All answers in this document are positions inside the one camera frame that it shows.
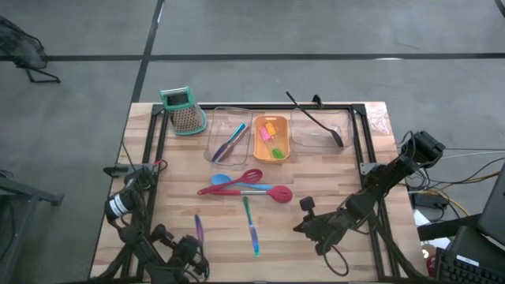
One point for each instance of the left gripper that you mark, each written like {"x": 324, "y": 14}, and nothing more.
{"x": 187, "y": 256}

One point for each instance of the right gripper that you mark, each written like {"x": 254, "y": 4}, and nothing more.
{"x": 329, "y": 229}

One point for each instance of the green silicone brush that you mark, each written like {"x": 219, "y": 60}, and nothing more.
{"x": 278, "y": 154}

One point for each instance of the black slotted turner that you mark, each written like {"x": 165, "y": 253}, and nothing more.
{"x": 337, "y": 139}

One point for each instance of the pink silicone brush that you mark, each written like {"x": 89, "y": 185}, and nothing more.
{"x": 264, "y": 134}

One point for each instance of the orange silicone brush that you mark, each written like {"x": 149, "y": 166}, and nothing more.
{"x": 270, "y": 129}

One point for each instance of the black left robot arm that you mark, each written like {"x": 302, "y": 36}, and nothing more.
{"x": 118, "y": 205}

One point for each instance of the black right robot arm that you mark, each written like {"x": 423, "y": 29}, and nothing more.
{"x": 378, "y": 185}

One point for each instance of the red silicone tongs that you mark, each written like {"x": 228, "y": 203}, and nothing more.
{"x": 281, "y": 194}

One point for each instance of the blue silicone spoon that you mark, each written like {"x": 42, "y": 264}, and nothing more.
{"x": 219, "y": 179}

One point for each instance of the orange plastic bin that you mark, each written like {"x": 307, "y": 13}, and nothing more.
{"x": 260, "y": 155}

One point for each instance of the clear plastic bin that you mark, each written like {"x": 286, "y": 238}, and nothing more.
{"x": 221, "y": 118}
{"x": 307, "y": 134}

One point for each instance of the black power adapter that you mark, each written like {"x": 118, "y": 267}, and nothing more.
{"x": 428, "y": 200}

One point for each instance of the clear plastic bag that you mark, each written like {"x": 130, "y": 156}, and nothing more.
{"x": 378, "y": 118}

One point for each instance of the teal steel box grater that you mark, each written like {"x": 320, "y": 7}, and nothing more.
{"x": 185, "y": 118}

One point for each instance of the black keyboard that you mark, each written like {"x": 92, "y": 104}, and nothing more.
{"x": 465, "y": 272}

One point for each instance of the grey side table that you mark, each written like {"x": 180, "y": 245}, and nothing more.
{"x": 16, "y": 193}

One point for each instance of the dark grey computer monitor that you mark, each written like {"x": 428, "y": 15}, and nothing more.
{"x": 495, "y": 213}

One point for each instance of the black mesh chair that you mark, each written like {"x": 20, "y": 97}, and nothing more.
{"x": 19, "y": 47}

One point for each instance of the grey metal bracket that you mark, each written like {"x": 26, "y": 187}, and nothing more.
{"x": 367, "y": 169}

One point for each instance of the black aluminium table frame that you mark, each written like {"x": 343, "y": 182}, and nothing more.
{"x": 276, "y": 106}

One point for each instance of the black clamp mount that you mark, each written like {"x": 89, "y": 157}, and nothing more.
{"x": 317, "y": 100}

